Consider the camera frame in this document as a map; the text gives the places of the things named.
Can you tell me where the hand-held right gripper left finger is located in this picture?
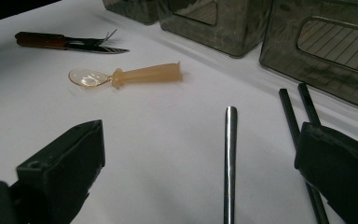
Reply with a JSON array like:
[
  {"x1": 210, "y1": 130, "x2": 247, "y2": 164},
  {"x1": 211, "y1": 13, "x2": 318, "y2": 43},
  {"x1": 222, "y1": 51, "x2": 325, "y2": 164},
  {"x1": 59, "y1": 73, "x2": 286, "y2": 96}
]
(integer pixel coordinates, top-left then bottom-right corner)
[{"x1": 11, "y1": 119, "x2": 106, "y2": 224}]

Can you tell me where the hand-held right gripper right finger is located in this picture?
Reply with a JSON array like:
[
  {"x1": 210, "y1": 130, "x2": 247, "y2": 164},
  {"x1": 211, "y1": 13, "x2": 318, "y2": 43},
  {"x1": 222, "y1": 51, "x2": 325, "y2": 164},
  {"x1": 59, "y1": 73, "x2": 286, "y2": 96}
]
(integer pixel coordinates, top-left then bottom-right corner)
[{"x1": 294, "y1": 121, "x2": 358, "y2": 224}]

